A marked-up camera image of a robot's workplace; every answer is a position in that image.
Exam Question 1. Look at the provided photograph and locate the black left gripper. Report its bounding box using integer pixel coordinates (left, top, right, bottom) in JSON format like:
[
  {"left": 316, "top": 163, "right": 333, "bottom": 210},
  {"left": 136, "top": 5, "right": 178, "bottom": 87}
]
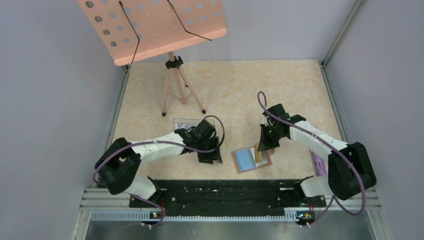
[{"left": 195, "top": 135, "right": 222, "bottom": 164}]

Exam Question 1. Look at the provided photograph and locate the yellow credit card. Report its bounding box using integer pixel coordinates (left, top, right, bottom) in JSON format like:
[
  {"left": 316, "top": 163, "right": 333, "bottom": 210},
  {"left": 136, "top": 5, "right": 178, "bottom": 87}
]
[{"left": 254, "top": 143, "right": 264, "bottom": 165}]

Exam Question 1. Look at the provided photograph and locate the clear plastic card box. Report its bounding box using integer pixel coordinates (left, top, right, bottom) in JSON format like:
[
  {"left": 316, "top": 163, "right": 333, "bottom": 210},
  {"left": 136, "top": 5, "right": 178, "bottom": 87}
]
[{"left": 172, "top": 118, "right": 203, "bottom": 132}]

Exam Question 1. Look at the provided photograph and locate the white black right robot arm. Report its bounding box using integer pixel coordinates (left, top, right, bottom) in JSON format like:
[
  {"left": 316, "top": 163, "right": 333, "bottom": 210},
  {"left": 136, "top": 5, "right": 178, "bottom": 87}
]
[{"left": 258, "top": 103, "right": 377, "bottom": 206}]

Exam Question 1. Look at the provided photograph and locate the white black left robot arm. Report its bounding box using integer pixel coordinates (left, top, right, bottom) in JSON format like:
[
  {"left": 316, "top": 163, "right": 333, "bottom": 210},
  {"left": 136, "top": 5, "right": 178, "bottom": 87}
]
[{"left": 93, "top": 119, "right": 224, "bottom": 207}]

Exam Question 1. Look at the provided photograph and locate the silver credit cards stack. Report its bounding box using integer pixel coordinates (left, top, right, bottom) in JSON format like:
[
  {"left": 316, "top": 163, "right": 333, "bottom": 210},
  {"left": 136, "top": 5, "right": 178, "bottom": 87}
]
[{"left": 174, "top": 123, "right": 189, "bottom": 130}]

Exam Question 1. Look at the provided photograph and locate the purple glitter microphone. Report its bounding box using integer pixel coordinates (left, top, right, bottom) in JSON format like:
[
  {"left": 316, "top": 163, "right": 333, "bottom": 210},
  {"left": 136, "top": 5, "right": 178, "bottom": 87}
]
[{"left": 311, "top": 152, "right": 328, "bottom": 177}]

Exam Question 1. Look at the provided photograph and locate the pink music stand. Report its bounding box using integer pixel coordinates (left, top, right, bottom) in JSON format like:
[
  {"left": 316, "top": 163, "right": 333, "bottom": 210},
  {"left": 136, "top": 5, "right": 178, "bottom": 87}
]
[{"left": 78, "top": 0, "right": 227, "bottom": 103}]

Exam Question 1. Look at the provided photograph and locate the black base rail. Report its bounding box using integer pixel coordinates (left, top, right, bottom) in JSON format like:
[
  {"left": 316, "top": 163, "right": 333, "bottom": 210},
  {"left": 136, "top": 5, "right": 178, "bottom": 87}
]
[{"left": 129, "top": 178, "right": 327, "bottom": 218}]

